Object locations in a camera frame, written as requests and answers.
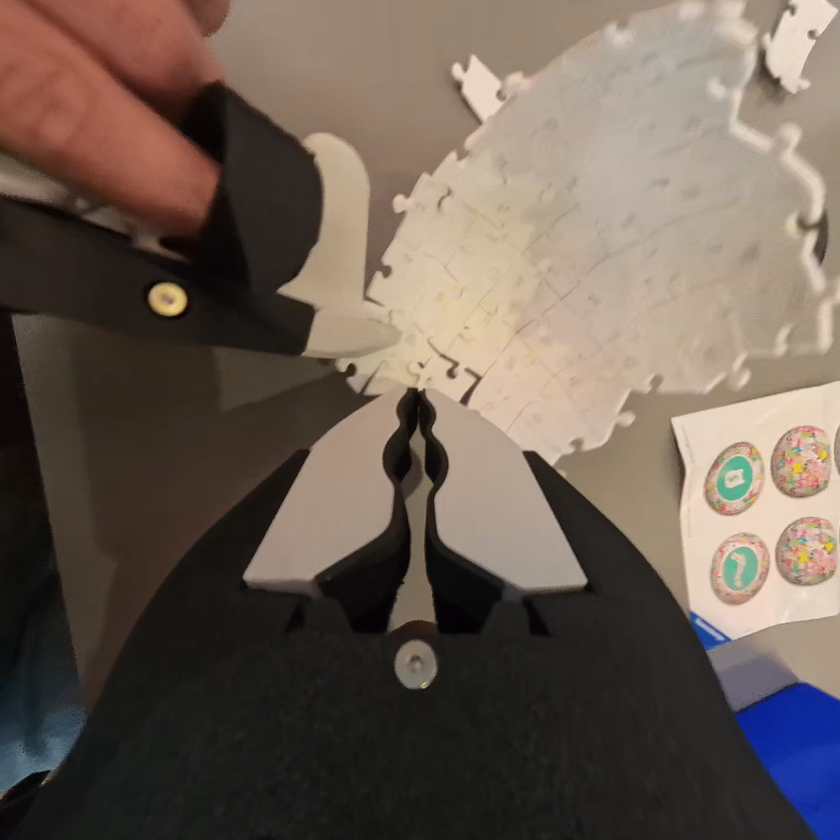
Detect printed instruction sheet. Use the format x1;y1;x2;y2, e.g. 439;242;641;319
670;379;840;651

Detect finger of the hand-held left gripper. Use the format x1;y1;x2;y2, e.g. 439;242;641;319
301;314;401;359
279;133;371;311

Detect blue plastic bin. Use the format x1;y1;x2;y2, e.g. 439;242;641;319
735;683;840;840

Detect person's blue jeans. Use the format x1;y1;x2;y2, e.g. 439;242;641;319
0;590;88;798

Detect small white puzzle piece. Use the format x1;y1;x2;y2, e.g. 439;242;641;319
451;57;528;122
762;0;837;92

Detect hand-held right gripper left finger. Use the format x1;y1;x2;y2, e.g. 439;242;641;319
243;387;420;632

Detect white puzzle ball shell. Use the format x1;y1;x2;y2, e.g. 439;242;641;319
336;0;840;460

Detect person's left hand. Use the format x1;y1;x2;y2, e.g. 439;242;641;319
0;0;230;238

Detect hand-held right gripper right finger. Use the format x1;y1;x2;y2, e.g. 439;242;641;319
416;387;588;632

